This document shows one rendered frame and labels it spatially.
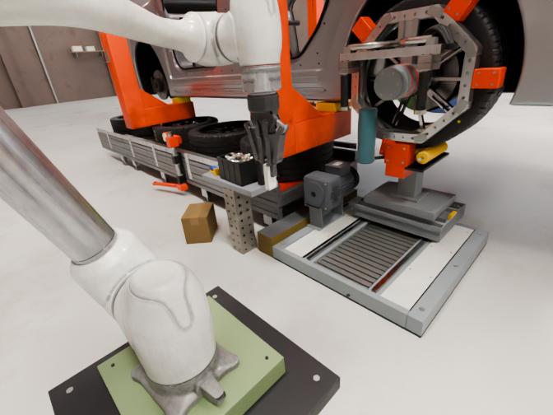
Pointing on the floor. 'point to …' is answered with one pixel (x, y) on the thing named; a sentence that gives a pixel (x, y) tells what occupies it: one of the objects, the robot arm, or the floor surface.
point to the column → (239, 221)
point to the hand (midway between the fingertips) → (270, 175)
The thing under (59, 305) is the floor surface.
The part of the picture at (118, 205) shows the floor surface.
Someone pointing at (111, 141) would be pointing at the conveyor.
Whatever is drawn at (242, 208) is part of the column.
